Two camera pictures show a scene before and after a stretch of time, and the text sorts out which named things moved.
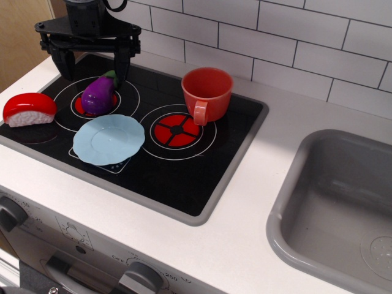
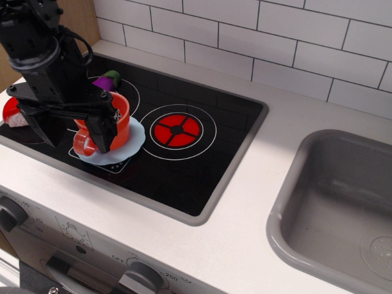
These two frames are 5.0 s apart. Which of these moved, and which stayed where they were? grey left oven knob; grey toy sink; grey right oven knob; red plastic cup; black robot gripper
Moved: red plastic cup; black robot gripper
Stayed: grey left oven knob; grey toy sink; grey right oven knob
